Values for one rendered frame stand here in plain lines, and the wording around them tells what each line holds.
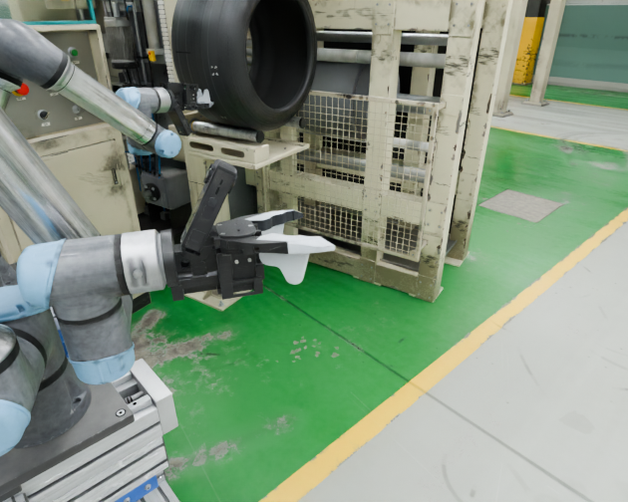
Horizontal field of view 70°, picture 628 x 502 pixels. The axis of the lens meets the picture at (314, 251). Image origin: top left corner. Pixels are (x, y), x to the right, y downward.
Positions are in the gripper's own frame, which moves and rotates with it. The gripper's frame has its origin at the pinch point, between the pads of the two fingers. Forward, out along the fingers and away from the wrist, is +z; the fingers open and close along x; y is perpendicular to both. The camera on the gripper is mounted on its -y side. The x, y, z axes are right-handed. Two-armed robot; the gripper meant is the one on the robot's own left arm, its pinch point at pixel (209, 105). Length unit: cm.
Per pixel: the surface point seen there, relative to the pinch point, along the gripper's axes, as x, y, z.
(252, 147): -10.2, -14.5, 11.1
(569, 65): -25, 50, 942
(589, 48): -51, 80, 931
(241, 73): -12.0, 11.3, 2.7
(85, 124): 57, -12, -12
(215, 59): -6.8, 15.0, -3.9
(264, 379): -29, -103, -2
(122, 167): 52, -31, -1
